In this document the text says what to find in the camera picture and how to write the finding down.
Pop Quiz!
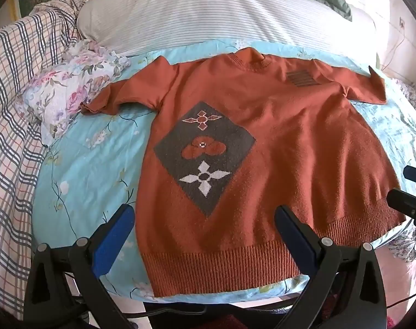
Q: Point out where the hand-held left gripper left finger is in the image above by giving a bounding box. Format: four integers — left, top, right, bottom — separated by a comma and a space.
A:
23, 204, 136, 329

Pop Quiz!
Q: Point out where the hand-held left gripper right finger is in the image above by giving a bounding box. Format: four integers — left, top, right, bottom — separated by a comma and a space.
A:
274, 205, 388, 329

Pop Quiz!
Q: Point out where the grey patterned mattress cover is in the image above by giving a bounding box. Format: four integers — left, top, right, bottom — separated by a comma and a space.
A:
388, 77, 416, 138

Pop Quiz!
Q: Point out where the plaid blanket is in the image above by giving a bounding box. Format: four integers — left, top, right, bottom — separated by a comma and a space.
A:
0, 0, 88, 321

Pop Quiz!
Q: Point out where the black cable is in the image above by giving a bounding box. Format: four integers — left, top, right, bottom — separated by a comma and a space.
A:
126, 304, 210, 320

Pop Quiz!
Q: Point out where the orange knitted sweater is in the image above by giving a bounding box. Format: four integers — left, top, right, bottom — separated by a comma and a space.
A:
79, 46, 407, 299

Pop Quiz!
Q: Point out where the white striped quilt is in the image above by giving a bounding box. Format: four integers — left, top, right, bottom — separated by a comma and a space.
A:
76, 0, 380, 67

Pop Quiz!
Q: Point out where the white pink floral cloth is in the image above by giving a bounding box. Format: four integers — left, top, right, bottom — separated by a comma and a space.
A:
14, 39, 131, 146

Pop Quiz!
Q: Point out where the thin wall cable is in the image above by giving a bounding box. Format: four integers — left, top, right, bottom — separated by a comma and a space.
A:
382, 25, 405, 72

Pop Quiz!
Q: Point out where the light blue floral bedsheet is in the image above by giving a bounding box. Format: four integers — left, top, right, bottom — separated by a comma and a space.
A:
31, 38, 416, 304

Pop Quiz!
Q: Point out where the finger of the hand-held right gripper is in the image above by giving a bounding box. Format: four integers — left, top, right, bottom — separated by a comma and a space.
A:
402, 165, 416, 188
386, 188, 416, 222

